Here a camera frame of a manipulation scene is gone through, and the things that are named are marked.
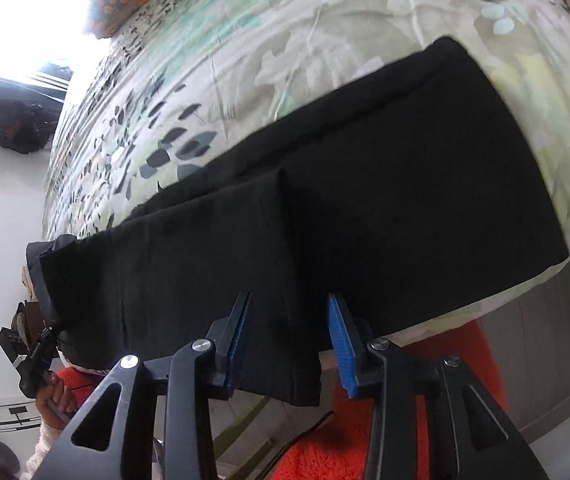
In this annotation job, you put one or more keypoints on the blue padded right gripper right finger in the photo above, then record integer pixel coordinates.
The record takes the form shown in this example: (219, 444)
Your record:
(469, 435)

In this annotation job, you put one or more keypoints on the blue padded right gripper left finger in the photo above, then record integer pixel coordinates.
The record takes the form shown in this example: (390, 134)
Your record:
(110, 437)

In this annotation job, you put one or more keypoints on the black pants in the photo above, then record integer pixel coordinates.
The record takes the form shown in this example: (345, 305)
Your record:
(410, 193)

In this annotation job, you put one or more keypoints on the person's left hand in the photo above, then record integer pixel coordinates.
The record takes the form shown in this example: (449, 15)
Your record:
(55, 402)

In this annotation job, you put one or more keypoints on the floral leaf bedspread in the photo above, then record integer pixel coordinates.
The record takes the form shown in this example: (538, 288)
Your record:
(186, 80)

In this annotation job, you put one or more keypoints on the dark clothes hanging on wall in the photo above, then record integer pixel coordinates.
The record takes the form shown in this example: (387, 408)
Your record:
(25, 127)

